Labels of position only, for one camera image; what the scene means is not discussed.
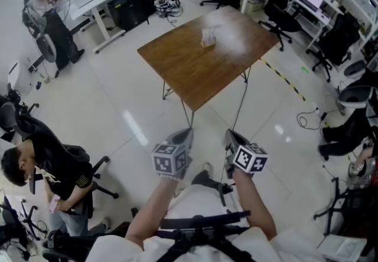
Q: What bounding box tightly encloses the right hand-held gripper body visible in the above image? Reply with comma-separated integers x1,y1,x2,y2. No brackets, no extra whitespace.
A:
223,142,269,179

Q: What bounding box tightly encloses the person's white shoe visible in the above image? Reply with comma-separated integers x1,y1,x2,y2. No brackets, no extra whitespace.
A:
199,162,214,178

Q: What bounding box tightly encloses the grey mesh office chair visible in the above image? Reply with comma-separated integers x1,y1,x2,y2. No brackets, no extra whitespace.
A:
22,6,58,74

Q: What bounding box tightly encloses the pink phone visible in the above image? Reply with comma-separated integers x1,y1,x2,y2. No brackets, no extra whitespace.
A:
48,194,61,214

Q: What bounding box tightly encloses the person's right forearm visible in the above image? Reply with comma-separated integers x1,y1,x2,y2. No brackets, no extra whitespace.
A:
232,171,279,241

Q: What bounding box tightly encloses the person's left forearm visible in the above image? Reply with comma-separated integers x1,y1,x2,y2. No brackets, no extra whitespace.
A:
123,176,181,251

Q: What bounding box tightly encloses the person's white shirt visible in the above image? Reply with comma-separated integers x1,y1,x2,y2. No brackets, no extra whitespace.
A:
85,183,325,262

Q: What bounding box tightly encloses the white booklet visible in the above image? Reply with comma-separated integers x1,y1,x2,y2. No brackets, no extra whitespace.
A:
317,233,367,262

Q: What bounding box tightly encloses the grey white office chair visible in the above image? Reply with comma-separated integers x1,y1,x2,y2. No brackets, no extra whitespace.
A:
337,84,374,110
343,59,367,80

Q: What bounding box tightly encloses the white black headset gear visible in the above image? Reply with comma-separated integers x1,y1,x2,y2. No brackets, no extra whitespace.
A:
154,0,181,17

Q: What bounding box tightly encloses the yellow black floor tape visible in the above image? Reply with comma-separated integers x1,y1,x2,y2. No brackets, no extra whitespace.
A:
259,58,307,102

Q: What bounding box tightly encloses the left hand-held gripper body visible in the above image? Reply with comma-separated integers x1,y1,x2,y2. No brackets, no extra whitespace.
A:
151,142,194,181

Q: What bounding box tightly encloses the black chest harness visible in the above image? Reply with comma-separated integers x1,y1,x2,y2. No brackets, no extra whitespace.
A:
155,209,255,262

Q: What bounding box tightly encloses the wooden table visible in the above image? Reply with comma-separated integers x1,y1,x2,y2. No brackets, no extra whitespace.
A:
137,5,280,129

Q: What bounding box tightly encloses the person's black trouser leg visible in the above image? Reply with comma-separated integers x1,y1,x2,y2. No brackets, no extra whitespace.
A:
191,169,237,195

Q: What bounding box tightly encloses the beige storage box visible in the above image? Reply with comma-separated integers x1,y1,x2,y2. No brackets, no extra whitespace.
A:
239,0,266,14

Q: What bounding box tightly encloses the coiled black cable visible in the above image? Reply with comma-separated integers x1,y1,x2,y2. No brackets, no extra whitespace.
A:
296,107,327,131

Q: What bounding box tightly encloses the black metal stand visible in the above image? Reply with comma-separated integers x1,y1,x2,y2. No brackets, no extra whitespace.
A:
312,177,378,238

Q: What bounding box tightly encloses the black cabinet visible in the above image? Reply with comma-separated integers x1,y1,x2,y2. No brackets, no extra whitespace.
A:
107,0,157,32

